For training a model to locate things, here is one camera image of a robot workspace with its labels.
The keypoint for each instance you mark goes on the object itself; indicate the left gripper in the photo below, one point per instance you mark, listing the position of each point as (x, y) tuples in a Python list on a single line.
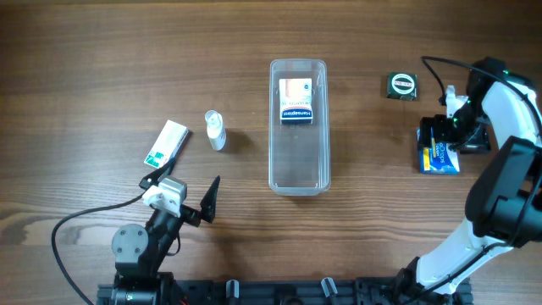
[(186, 212)]

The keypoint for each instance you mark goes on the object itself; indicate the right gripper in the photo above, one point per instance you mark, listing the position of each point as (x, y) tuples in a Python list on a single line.
[(478, 142)]

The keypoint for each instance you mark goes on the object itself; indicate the blue yellow VapoDrops box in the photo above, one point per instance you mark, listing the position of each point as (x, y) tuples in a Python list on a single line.
[(438, 160)]

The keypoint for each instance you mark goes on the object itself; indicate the white green medicine box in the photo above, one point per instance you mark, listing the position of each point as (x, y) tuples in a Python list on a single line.
[(168, 143)]

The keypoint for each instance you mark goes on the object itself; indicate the small dark green box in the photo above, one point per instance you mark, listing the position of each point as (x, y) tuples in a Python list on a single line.
[(402, 86)]

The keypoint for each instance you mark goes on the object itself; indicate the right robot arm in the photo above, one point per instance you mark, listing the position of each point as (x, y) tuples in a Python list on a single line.
[(503, 207)]

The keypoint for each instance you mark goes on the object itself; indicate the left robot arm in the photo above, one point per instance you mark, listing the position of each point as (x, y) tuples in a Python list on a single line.
[(140, 250)]

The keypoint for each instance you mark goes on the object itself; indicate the clear plastic container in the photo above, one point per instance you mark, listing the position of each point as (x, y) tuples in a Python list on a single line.
[(299, 155)]

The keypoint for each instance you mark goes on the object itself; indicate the white spray bottle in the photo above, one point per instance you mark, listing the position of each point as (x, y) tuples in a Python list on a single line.
[(216, 131)]

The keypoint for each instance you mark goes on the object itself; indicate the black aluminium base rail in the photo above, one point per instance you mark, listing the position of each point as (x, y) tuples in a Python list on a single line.
[(361, 291)]

